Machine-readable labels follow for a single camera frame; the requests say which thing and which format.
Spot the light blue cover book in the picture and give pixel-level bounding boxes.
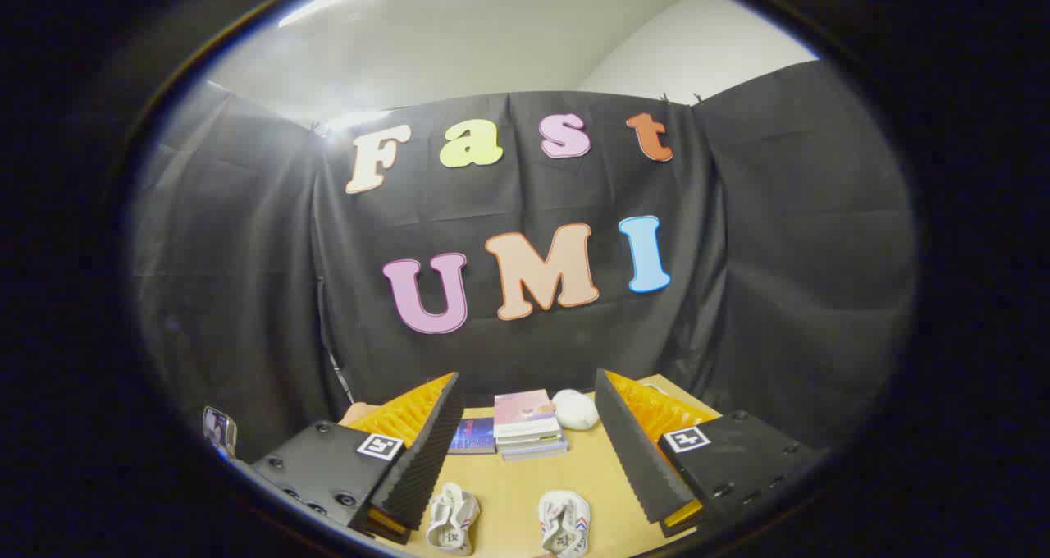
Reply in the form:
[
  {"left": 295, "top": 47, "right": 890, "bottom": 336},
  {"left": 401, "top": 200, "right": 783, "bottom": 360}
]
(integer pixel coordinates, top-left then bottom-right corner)
[{"left": 500, "top": 441, "right": 568, "bottom": 462}]

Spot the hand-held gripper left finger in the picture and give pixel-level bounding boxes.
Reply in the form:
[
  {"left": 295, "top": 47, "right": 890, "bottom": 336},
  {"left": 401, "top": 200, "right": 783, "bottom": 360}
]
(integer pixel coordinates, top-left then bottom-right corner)
[{"left": 246, "top": 371, "right": 465, "bottom": 545}]

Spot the white canvas shoe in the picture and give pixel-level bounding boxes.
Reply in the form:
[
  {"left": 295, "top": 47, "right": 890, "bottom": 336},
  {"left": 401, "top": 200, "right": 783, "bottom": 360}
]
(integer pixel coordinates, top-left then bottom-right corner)
[
  {"left": 426, "top": 483, "right": 482, "bottom": 556},
  {"left": 537, "top": 490, "right": 591, "bottom": 558}
]

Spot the white fluffy ball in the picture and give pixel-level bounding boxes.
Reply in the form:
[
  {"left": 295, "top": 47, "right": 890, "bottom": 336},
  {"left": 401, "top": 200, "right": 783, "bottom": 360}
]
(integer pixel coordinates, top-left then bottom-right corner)
[{"left": 551, "top": 389, "right": 600, "bottom": 431}]

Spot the dark blue cover book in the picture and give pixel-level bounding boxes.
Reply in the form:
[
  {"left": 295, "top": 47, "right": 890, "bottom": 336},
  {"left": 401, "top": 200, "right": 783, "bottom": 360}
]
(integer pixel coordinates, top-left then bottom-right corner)
[{"left": 448, "top": 417, "right": 497, "bottom": 455}]

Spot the small silver device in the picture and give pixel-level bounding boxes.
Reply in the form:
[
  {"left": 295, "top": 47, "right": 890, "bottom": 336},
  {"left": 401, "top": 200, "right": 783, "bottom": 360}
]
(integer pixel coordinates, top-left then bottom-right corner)
[{"left": 203, "top": 406, "right": 239, "bottom": 460}]

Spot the black backdrop cloth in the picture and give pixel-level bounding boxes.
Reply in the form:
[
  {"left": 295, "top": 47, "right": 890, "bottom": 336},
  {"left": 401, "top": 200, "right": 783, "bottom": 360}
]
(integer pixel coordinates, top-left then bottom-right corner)
[{"left": 131, "top": 60, "right": 918, "bottom": 464}]

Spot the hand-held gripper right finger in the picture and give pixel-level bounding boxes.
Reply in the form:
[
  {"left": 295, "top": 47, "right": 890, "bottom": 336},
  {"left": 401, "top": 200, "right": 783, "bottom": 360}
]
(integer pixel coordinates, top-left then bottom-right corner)
[{"left": 594, "top": 367, "right": 831, "bottom": 540}]

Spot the pink cover book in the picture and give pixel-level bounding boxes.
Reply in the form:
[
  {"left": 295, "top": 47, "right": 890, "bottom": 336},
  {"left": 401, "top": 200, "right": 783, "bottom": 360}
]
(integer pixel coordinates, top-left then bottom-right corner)
[{"left": 494, "top": 390, "right": 560, "bottom": 440}]

